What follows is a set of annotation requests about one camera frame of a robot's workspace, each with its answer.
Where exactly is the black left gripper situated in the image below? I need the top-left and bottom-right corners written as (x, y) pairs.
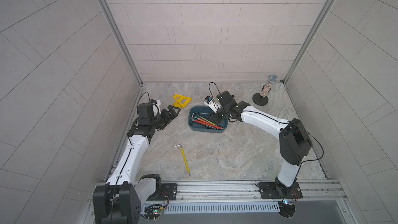
top-left (148, 106), bottom-right (180, 130)

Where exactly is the thin green hex key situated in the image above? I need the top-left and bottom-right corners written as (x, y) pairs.
top-left (199, 116), bottom-right (216, 125)

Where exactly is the orange hex key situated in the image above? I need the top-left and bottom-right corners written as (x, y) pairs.
top-left (198, 118), bottom-right (223, 129)

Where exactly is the red hex key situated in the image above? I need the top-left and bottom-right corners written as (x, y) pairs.
top-left (194, 120), bottom-right (218, 130)

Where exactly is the long black hex key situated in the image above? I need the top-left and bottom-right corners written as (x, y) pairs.
top-left (192, 115), bottom-right (221, 129)

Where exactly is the yellow hex key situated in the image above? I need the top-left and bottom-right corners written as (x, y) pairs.
top-left (175, 144), bottom-right (191, 176)

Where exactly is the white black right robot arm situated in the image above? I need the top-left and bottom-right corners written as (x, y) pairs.
top-left (204, 91), bottom-right (313, 196)

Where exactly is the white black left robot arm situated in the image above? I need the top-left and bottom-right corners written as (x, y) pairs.
top-left (92, 100), bottom-right (181, 224)

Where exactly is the teal plastic storage box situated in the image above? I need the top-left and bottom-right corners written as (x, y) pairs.
top-left (188, 106), bottom-right (228, 133)

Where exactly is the yellow plastic triangle holder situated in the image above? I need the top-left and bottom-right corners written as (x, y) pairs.
top-left (173, 94), bottom-right (192, 108)

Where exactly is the black stand with glitter tube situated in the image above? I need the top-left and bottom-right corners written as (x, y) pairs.
top-left (252, 74), bottom-right (277, 106)

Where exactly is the left green circuit board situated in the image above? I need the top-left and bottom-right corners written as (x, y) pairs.
top-left (143, 204), bottom-right (166, 222)

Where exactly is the green circuit board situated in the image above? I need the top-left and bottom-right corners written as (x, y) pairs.
top-left (278, 201), bottom-right (295, 219)
top-left (143, 204), bottom-right (166, 222)

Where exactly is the right green circuit board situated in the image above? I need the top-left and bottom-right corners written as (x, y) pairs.
top-left (278, 201), bottom-right (295, 219)

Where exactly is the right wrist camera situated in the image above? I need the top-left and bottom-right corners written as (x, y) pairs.
top-left (204, 95), bottom-right (215, 108)

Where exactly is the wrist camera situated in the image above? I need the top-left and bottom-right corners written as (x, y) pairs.
top-left (137, 100), bottom-right (161, 119)
top-left (204, 95), bottom-right (215, 108)

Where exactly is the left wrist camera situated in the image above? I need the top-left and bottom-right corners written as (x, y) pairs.
top-left (137, 100), bottom-right (161, 119)

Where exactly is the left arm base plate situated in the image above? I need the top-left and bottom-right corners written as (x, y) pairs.
top-left (147, 183), bottom-right (178, 201)

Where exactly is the aluminium mounting rail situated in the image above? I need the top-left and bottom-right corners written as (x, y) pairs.
top-left (93, 178), bottom-right (346, 206)

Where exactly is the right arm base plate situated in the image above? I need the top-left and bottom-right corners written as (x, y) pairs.
top-left (255, 181), bottom-right (303, 200)

